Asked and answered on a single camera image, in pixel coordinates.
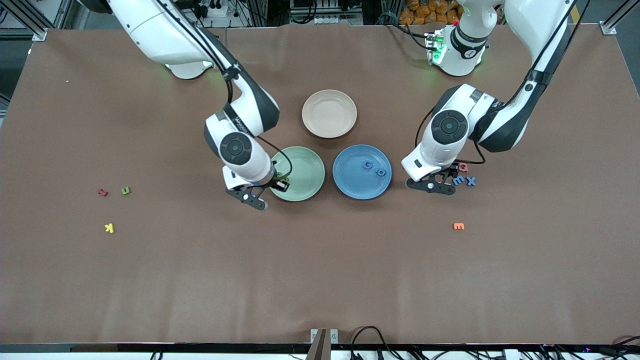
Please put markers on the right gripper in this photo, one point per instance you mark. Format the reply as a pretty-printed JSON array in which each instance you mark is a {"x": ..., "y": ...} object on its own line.
[{"x": 275, "y": 180}]

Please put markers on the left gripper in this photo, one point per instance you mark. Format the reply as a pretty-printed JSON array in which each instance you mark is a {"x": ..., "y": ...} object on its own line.
[{"x": 454, "y": 170}]

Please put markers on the blue foam letter E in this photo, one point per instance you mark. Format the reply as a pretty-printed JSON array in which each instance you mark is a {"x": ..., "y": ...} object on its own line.
[{"x": 458, "y": 181}]

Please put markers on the blue foam letter G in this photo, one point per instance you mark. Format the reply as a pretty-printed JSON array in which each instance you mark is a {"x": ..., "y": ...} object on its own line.
[{"x": 368, "y": 162}]

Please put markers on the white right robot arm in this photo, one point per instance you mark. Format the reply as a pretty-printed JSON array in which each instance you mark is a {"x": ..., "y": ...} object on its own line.
[{"x": 150, "y": 25}]

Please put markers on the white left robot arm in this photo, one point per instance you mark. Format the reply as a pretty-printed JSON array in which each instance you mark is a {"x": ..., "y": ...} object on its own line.
[{"x": 540, "y": 25}]

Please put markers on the green plate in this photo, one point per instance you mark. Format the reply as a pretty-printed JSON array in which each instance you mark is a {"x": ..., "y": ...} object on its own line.
[{"x": 307, "y": 172}]

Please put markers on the blue plate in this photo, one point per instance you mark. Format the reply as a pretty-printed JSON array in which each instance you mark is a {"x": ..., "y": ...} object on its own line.
[{"x": 357, "y": 185}]

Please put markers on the beige plate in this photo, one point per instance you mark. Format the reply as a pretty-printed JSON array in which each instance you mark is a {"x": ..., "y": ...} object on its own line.
[{"x": 330, "y": 114}]

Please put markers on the brown table mat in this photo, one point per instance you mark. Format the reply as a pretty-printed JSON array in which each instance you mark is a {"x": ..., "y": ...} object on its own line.
[{"x": 320, "y": 275}]

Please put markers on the pile of orange fruit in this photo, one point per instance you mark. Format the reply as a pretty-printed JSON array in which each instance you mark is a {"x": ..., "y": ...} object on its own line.
[{"x": 425, "y": 12}]

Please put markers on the yellow foam letter K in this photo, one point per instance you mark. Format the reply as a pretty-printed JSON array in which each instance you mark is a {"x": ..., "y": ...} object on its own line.
[{"x": 109, "y": 228}]

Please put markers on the white power strip with plugs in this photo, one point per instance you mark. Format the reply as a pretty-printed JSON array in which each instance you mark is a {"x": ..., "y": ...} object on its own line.
[{"x": 215, "y": 11}]

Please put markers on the grey metal mounting bracket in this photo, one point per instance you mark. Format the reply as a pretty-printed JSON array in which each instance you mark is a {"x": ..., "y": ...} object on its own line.
[{"x": 320, "y": 345}]

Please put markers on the aluminium frame strut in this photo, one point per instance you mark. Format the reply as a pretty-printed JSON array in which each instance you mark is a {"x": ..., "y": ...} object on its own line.
[
  {"x": 40, "y": 35},
  {"x": 608, "y": 28}
]

